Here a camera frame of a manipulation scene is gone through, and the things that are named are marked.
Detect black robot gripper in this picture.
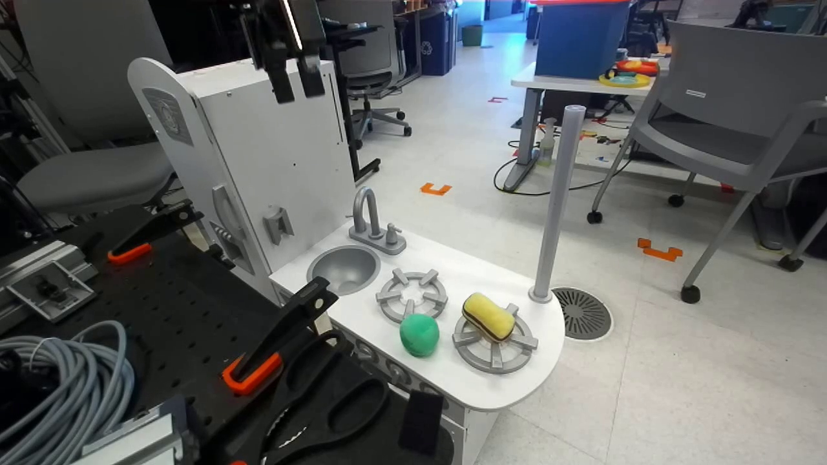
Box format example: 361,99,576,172
237,0,327,106

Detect grey toy tap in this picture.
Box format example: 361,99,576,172
346,186,408,257

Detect black office chair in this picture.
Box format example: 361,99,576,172
317,0,412,150

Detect blue recycling bin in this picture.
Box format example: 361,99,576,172
417,6,456,78

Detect white toy kitchen unit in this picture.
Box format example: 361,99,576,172
125,53,567,465

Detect grey toy sink bowl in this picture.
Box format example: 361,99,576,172
305,243,383,297

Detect grey padded chair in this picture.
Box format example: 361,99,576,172
12,0,178,217

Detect black orange clamp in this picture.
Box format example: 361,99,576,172
103,200,203,267
218,276,340,400

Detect grey toy stove burner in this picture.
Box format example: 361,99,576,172
448,300,539,376
371,265,452,324

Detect white table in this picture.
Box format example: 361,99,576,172
500,63,668,195

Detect black perforated board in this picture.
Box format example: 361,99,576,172
0,200,456,465

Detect green round toy ball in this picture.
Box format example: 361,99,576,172
398,311,442,359

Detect grey vertical pole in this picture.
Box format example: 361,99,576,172
527,102,589,306

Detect blue plastic bin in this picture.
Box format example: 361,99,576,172
532,0,638,81

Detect yellow black sponge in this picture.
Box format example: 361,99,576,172
459,292,518,346

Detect colourful toy rings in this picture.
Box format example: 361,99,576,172
596,53,660,89

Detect round floor drain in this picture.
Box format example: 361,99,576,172
551,285,614,344

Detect grey rolling chair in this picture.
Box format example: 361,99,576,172
583,21,827,305

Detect grey toy oven handle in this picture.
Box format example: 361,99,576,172
261,204,296,247

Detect black floor cable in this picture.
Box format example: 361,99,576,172
490,127,636,199

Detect grey metal bracket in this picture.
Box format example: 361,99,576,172
4,257,98,324

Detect light blue coiled cable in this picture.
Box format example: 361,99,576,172
0,318,138,465

